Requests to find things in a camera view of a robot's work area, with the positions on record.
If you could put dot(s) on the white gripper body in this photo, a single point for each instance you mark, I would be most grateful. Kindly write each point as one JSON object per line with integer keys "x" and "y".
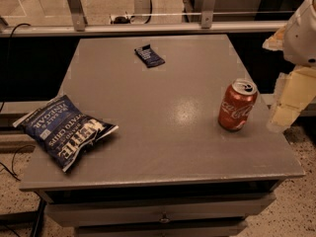
{"x": 302, "y": 39}

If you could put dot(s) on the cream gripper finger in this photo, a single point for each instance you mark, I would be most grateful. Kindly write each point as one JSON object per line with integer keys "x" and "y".
{"x": 293, "y": 93}
{"x": 275, "y": 42}

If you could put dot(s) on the blue potato chip bag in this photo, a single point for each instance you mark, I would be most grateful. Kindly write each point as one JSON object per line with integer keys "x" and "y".
{"x": 63, "y": 131}

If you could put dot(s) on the dark blue rxbar wrapper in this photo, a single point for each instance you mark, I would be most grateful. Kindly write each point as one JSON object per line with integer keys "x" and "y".
{"x": 149, "y": 56}

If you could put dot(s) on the red coca-cola can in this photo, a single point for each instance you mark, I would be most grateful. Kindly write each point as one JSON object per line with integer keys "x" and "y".
{"x": 237, "y": 103}

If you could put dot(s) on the grey upper drawer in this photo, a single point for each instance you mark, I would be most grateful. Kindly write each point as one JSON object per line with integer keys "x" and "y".
{"x": 143, "y": 211}

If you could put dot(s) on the grey drawer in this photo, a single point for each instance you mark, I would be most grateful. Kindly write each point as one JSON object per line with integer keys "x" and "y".
{"x": 143, "y": 211}
{"x": 186, "y": 228}

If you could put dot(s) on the white power strip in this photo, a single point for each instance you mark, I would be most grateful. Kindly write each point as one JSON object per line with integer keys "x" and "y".
{"x": 121, "y": 19}

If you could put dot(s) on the grey lower drawer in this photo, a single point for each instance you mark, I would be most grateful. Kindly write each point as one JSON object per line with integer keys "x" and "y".
{"x": 186, "y": 228}

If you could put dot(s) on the metal drawer knob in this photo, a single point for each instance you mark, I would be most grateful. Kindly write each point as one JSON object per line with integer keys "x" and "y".
{"x": 164, "y": 219}

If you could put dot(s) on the right metal bracket post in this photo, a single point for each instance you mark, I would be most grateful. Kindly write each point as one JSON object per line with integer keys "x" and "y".
{"x": 207, "y": 9}

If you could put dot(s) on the metal bracket post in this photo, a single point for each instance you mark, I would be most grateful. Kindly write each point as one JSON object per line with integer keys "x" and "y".
{"x": 77, "y": 15}
{"x": 207, "y": 9}

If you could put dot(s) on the metal window frame rail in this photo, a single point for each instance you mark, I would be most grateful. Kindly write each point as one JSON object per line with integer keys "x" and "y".
{"x": 151, "y": 29}

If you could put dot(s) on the left metal bracket post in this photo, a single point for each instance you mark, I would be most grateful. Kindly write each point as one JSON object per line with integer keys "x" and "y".
{"x": 77, "y": 15}

